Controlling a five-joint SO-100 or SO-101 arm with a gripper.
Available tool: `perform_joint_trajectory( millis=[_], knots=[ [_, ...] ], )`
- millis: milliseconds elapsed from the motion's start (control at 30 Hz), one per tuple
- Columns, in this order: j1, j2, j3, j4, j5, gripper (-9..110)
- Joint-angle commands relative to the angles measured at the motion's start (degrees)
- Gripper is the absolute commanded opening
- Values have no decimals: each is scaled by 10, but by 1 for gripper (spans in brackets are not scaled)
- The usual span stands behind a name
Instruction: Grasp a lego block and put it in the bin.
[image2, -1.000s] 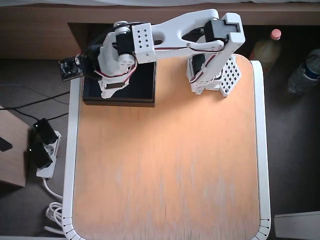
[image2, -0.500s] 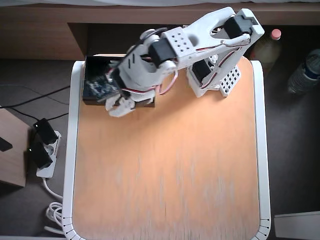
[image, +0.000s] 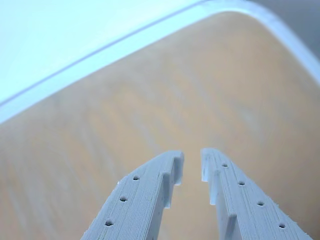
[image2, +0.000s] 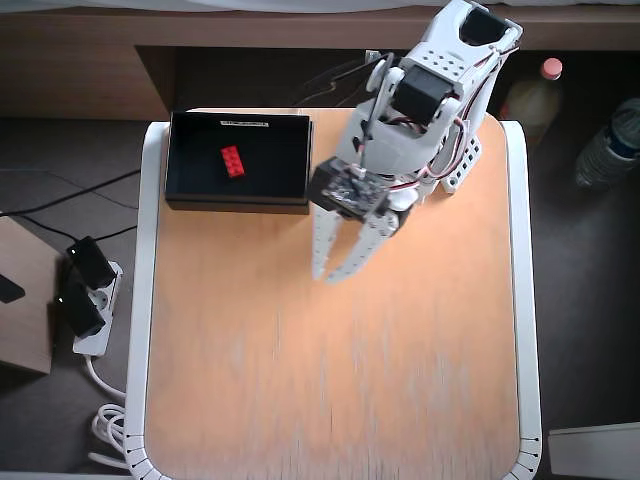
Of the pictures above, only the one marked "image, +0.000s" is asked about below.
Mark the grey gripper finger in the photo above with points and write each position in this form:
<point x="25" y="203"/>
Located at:
<point x="240" y="205"/>
<point x="138" y="200"/>

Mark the clear plastic bin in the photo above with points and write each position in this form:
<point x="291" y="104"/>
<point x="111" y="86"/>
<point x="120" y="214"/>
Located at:
<point x="75" y="50"/>

